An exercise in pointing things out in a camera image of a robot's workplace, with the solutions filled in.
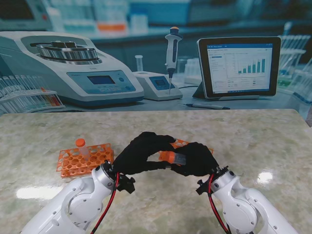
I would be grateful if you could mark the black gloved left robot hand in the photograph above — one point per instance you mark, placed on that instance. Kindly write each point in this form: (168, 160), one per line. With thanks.
(136, 156)

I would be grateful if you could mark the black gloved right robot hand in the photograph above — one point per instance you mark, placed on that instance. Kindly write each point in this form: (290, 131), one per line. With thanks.
(200, 161)

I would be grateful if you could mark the clear plastic test tube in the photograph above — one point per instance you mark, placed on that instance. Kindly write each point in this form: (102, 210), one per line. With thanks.
(181, 159)
(84, 152)

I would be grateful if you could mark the orange tube cap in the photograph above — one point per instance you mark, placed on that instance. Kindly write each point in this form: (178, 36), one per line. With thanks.
(80, 142)
(170, 157)

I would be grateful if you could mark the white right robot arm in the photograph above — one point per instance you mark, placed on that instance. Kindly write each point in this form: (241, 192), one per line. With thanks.
(251, 207)

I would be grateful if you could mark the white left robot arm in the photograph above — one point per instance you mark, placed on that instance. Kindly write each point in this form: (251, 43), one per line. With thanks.
(70, 204)

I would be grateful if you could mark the empty orange test tube rack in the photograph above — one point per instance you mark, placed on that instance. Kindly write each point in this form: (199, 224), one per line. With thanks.
(97, 161)

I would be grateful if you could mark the printed laboratory backdrop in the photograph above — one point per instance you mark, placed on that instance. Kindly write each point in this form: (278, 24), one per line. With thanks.
(146, 48)

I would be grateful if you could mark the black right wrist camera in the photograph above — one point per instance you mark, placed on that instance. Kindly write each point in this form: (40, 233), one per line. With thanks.
(203, 187)

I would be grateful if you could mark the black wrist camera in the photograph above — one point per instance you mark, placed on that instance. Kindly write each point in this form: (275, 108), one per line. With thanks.
(126, 184)
(203, 187)

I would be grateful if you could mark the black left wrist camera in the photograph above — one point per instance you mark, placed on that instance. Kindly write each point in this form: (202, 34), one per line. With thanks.
(126, 184)

